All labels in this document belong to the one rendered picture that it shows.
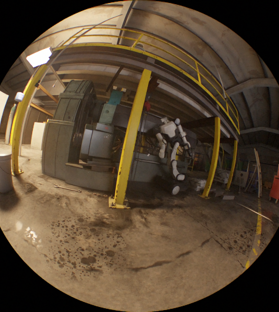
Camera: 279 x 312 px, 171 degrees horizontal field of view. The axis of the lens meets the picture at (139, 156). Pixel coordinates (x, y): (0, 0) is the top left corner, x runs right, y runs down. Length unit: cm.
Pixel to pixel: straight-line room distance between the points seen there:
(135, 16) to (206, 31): 267
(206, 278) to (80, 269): 70
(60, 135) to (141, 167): 158
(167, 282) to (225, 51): 617
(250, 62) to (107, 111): 659
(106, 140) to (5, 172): 133
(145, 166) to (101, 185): 102
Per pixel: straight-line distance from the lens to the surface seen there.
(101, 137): 120
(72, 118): 152
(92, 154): 119
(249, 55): 618
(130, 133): 90
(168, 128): 162
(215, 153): 204
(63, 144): 148
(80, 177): 135
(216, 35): 540
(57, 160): 156
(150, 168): 201
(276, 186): 440
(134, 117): 95
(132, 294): 63
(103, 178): 128
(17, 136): 174
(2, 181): 132
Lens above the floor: 62
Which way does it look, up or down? 3 degrees down
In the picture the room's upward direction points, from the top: 11 degrees clockwise
